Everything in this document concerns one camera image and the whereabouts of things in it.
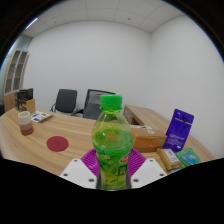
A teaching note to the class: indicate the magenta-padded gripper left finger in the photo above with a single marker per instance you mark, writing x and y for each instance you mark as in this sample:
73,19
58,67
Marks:
78,173

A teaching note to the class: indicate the ceiling light panel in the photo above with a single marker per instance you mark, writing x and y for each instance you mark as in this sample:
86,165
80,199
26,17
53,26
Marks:
31,23

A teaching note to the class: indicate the round red coaster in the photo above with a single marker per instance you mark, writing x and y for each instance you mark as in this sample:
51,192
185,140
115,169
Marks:
57,143

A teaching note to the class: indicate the wooden shelf cabinet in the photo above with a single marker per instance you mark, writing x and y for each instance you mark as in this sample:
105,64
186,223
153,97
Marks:
15,73

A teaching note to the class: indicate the white and brown cup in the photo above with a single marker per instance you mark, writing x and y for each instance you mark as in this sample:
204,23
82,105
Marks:
25,125

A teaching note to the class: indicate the tan flat box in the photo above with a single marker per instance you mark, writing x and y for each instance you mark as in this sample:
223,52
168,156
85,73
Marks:
169,159

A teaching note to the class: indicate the purple package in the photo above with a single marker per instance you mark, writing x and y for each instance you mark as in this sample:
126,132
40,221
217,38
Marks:
178,130

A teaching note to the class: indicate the black mesh office chair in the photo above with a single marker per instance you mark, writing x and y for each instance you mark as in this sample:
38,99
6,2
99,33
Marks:
89,94

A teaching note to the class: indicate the green flat box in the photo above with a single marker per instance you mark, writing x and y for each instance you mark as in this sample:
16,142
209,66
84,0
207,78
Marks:
189,157

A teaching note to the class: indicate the green drink bottle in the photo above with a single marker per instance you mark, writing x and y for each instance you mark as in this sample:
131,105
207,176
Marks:
111,143

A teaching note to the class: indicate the orange-brown box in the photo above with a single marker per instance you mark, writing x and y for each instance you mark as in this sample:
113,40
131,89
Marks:
148,140

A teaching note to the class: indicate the printed sticker sheet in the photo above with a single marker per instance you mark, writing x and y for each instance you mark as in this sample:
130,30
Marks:
40,116

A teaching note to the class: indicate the grey backpack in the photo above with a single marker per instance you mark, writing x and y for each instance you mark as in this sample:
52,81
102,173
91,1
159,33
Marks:
91,108

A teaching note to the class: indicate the wooden side desk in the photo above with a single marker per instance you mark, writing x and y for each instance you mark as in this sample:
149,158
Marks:
143,115

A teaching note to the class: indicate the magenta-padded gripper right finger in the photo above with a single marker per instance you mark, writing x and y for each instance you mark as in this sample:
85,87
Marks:
148,172

